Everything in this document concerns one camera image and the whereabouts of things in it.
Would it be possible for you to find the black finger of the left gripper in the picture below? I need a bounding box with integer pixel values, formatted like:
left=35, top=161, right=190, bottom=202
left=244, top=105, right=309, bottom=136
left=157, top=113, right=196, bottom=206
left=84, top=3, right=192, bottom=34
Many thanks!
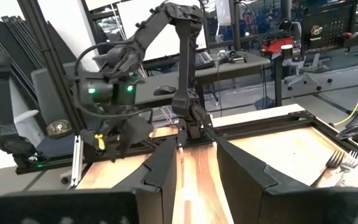
left=119, top=116, right=154, bottom=157
left=106, top=136, right=119, bottom=162

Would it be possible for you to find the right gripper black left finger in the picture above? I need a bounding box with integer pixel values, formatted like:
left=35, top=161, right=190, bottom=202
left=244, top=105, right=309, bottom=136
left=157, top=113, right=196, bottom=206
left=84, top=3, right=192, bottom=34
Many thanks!
left=112, top=137, right=179, bottom=224

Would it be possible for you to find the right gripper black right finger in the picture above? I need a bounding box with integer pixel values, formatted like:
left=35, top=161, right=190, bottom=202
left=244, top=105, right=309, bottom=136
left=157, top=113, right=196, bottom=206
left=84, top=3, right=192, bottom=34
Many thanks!
left=216, top=137, right=331, bottom=224

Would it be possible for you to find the black jointed stand arm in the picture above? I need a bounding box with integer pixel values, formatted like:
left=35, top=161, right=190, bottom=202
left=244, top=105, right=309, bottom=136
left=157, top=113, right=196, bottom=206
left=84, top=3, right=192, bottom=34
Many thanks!
left=0, top=49, right=48, bottom=175

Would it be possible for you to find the yellow tape tag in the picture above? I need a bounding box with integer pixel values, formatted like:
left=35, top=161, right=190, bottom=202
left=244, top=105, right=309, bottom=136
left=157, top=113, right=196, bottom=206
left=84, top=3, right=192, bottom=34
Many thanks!
left=93, top=133, right=106, bottom=151

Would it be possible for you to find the brown patterned cap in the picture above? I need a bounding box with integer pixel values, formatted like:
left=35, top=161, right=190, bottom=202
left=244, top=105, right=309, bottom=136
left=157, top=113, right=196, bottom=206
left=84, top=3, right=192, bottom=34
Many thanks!
left=45, top=119, right=74, bottom=140

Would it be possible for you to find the black computer mouse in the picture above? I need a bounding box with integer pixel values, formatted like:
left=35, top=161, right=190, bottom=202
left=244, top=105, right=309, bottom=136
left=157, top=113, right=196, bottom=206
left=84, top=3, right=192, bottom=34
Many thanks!
left=153, top=85, right=178, bottom=96

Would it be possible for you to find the grey chair backrest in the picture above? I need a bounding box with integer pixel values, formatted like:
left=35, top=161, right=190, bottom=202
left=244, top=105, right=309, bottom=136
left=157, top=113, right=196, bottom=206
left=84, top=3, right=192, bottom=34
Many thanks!
left=30, top=61, right=78, bottom=133

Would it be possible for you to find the black computer keyboard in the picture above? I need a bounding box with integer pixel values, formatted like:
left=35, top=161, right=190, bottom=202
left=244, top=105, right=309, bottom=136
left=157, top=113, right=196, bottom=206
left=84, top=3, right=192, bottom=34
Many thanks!
left=194, top=50, right=216, bottom=71

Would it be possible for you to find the black panels stack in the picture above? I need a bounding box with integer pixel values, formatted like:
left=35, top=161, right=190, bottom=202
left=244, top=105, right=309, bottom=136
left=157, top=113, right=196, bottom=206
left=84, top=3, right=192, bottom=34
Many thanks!
left=0, top=14, right=48, bottom=103

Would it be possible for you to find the grey office desk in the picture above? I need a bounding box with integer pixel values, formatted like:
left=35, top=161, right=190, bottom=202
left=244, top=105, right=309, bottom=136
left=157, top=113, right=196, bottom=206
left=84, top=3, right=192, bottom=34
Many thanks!
left=135, top=51, right=272, bottom=108

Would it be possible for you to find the black desk clamp tool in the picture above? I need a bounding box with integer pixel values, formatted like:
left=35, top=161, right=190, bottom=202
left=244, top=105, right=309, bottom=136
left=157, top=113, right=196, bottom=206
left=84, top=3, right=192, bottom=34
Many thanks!
left=218, top=49, right=249, bottom=65

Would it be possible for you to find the white office chair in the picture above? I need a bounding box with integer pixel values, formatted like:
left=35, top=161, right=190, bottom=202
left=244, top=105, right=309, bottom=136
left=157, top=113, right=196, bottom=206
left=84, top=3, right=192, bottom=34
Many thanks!
left=283, top=52, right=334, bottom=93

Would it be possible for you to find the black cup white rim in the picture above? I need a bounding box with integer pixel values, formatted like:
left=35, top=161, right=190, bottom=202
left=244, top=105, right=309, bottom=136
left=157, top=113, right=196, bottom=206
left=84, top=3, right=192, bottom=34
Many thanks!
left=280, top=44, right=294, bottom=59

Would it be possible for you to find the red tool case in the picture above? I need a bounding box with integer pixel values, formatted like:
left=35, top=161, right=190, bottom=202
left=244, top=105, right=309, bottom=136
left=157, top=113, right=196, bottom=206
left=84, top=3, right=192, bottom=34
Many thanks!
left=261, top=35, right=295, bottom=55

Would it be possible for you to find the black pegboard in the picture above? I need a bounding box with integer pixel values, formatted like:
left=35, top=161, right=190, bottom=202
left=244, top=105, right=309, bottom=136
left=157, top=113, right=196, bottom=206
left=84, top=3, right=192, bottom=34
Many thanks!
left=301, top=4, right=356, bottom=52

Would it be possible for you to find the silver metal bracket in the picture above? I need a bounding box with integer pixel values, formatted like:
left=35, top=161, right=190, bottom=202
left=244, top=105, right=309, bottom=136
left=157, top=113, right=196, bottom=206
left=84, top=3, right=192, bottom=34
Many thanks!
left=69, top=134, right=84, bottom=190

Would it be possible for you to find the black frame hook bracket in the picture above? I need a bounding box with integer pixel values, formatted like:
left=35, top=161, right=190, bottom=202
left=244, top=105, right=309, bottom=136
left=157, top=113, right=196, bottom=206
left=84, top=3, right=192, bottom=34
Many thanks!
left=335, top=124, right=358, bottom=147

